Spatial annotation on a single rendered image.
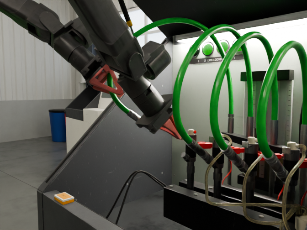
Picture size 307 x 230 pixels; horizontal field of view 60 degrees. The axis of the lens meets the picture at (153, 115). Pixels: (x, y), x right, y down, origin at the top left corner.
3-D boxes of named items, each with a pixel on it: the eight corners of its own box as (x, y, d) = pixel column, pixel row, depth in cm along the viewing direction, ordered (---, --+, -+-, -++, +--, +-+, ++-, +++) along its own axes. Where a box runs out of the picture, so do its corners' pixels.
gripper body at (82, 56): (108, 70, 73) (88, 52, 73) (104, 57, 63) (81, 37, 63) (92, 87, 72) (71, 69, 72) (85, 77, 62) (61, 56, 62)
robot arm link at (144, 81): (110, 79, 59) (119, 77, 54) (130, 60, 61) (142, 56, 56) (129, 102, 61) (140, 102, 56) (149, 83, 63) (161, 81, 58)
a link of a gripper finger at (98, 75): (131, 87, 71) (104, 65, 71) (130, 81, 64) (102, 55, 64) (113, 106, 70) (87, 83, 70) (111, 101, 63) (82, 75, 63)
